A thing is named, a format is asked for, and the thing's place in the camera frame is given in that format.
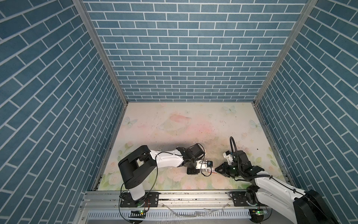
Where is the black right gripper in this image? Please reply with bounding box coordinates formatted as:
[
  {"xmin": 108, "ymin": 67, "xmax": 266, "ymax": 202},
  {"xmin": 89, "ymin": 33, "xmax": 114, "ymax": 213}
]
[{"xmin": 213, "ymin": 161, "xmax": 243, "ymax": 178}]

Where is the red staple box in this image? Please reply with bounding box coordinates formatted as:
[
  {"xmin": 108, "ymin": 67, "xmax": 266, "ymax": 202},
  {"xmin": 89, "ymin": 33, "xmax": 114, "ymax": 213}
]
[{"xmin": 206, "ymin": 168, "xmax": 216, "ymax": 173}]

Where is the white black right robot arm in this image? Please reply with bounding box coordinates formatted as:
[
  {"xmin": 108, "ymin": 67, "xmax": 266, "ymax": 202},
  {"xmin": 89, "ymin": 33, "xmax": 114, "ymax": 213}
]
[{"xmin": 215, "ymin": 151, "xmax": 338, "ymax": 224}]

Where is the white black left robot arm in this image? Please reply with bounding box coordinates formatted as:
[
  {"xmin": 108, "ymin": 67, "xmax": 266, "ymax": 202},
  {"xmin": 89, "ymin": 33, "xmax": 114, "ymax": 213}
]
[{"xmin": 118, "ymin": 143, "xmax": 208, "ymax": 201}]

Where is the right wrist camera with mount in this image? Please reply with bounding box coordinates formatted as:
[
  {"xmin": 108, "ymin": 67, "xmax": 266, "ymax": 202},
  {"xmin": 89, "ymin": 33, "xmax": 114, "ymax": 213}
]
[{"xmin": 223, "ymin": 151, "xmax": 234, "ymax": 165}]

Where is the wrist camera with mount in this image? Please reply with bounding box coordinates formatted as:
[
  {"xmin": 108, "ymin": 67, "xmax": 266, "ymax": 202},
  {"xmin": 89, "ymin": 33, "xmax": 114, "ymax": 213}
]
[
  {"xmin": 223, "ymin": 151, "xmax": 234, "ymax": 165},
  {"xmin": 186, "ymin": 161, "xmax": 213, "ymax": 176}
]

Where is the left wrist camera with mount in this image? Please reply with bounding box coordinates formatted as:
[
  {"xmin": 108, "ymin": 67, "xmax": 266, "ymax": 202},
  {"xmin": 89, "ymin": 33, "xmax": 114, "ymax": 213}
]
[{"xmin": 186, "ymin": 161, "xmax": 213, "ymax": 176}]

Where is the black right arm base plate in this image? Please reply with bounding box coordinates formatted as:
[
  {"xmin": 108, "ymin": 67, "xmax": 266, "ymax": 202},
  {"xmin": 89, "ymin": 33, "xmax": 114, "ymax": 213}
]
[{"xmin": 228, "ymin": 191, "xmax": 256, "ymax": 207}]

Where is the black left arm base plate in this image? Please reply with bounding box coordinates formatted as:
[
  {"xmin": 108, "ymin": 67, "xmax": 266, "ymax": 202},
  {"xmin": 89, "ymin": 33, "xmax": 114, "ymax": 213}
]
[{"xmin": 120, "ymin": 192, "xmax": 159, "ymax": 208}]

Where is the aluminium front rail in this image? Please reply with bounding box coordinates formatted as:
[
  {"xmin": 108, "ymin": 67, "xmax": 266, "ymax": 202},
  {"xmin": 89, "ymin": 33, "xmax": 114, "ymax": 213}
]
[{"xmin": 75, "ymin": 190, "xmax": 273, "ymax": 224}]

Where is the aluminium corner post left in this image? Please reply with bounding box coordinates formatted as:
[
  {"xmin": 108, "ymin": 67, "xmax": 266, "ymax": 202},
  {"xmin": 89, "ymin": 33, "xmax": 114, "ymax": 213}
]
[{"xmin": 73, "ymin": 0, "xmax": 128, "ymax": 106}]

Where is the aluminium corner post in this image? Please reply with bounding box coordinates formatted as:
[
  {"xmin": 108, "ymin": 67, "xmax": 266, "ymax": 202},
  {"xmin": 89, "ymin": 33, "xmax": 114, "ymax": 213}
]
[
  {"xmin": 73, "ymin": 0, "xmax": 128, "ymax": 106},
  {"xmin": 253, "ymin": 0, "xmax": 318, "ymax": 106}
]

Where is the aluminium corner post right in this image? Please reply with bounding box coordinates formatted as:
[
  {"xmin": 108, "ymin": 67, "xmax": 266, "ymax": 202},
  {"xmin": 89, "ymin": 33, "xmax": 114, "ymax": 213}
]
[{"xmin": 253, "ymin": 0, "xmax": 318, "ymax": 106}]

